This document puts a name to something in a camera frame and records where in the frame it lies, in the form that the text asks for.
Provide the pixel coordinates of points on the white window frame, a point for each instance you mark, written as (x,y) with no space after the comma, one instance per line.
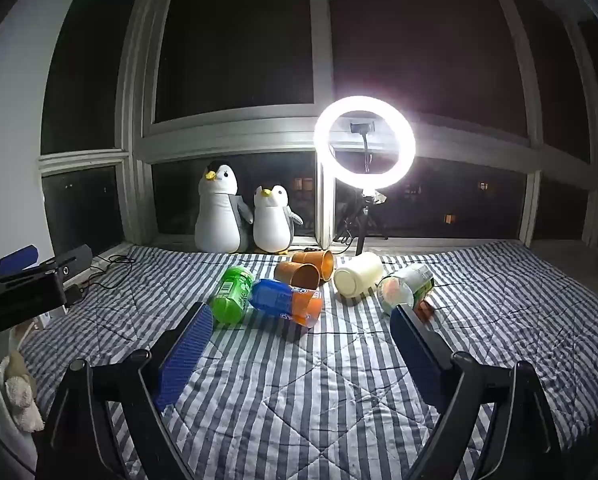
(229,127)

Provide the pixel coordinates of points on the beige fluffy cloth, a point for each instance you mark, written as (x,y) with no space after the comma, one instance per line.
(21,385)

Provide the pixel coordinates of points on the small orange object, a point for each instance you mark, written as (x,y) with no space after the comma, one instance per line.
(425,310)

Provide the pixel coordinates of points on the small penguin plush toy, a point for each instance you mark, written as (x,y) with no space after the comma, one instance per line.
(274,220)

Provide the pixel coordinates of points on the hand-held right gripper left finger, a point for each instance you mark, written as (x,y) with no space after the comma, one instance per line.
(184,355)

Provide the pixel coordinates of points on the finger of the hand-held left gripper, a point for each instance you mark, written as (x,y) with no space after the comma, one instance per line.
(14,258)

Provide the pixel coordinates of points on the black tripod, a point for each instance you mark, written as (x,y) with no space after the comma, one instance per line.
(363,220)

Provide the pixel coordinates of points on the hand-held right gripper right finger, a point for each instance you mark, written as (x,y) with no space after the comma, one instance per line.
(419,355)

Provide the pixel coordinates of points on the green labelled cup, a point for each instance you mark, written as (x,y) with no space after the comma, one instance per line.
(231,292)

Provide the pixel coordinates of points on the black phone holder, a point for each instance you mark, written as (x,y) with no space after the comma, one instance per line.
(363,126)

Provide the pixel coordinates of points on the cream white cup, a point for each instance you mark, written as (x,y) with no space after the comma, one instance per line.
(356,272)

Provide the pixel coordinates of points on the clear cup with green label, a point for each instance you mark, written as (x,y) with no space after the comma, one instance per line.
(404,285)

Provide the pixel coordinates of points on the large penguin plush toy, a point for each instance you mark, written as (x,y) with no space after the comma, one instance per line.
(219,210)

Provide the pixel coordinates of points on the blue and orange cup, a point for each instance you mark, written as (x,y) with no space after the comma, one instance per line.
(281,297)

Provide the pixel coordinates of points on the blue striped blanket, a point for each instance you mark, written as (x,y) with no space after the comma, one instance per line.
(299,400)

